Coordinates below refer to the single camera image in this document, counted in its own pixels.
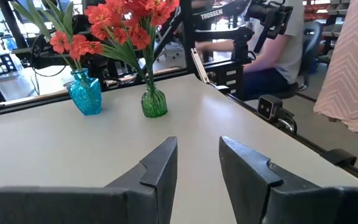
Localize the blue glass vase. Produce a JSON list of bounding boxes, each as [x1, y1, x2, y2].
[[68, 68, 103, 116]]

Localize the small black table camera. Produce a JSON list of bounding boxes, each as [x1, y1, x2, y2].
[[257, 95, 298, 135]]

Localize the wooden table side board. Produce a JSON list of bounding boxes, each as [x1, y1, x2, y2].
[[0, 65, 186, 105]]

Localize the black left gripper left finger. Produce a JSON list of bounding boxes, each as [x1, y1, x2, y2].
[[0, 136, 178, 224]]

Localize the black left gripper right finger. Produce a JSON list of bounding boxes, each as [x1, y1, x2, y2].
[[218, 136, 358, 224]]

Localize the black frame bracket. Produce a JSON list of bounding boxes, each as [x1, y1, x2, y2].
[[319, 148, 358, 168]]

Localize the black office chair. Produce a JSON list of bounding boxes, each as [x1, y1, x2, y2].
[[272, 21, 323, 100]]

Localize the squat green glass vase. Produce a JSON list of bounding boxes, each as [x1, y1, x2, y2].
[[140, 84, 168, 118]]

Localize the pink chevron cloth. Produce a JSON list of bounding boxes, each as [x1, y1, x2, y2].
[[313, 0, 358, 139]]

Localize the person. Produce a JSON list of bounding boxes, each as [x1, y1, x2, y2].
[[196, 0, 306, 100]]

